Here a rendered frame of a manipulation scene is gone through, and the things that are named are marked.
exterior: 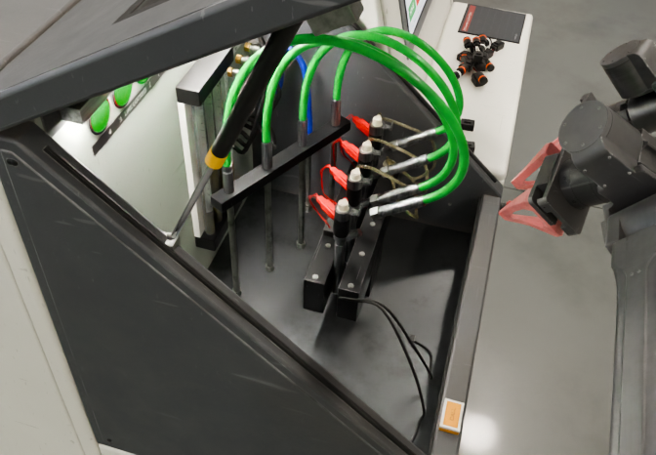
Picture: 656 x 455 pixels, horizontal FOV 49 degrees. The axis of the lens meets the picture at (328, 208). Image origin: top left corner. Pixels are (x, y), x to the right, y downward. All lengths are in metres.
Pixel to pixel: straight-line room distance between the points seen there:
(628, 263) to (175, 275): 0.49
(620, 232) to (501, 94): 1.03
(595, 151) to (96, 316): 0.64
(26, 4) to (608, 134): 0.67
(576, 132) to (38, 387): 0.89
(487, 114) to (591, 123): 0.94
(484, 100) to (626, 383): 1.17
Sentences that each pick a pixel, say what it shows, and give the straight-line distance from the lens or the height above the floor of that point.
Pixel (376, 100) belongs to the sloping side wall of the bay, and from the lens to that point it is 1.42.
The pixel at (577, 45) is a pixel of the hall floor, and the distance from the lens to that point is 4.07.
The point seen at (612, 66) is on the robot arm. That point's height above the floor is 1.42.
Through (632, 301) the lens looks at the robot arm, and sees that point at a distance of 0.68.
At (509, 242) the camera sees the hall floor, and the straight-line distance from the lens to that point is 2.79.
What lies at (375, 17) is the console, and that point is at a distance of 1.38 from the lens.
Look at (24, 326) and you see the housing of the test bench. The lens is 1.12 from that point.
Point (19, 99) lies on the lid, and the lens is 0.75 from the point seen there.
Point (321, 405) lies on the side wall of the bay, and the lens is 0.97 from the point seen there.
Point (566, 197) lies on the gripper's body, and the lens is 0.84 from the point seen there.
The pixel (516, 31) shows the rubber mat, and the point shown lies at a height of 0.98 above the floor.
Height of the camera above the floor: 1.93
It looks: 44 degrees down
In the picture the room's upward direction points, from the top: 3 degrees clockwise
